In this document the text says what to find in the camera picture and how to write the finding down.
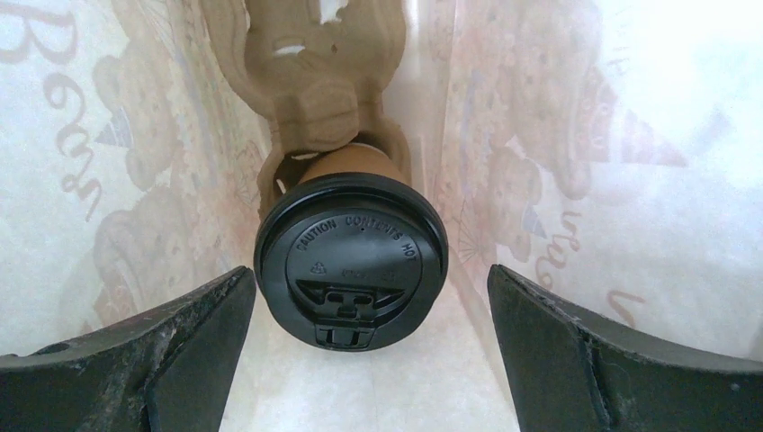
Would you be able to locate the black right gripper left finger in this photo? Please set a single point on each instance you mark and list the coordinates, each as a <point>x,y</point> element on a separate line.
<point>166,369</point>

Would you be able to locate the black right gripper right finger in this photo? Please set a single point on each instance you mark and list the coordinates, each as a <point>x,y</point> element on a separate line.
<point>572,369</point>

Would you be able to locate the cream paper takeout bag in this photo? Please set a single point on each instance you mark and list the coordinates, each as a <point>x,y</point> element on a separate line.
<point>608,151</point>

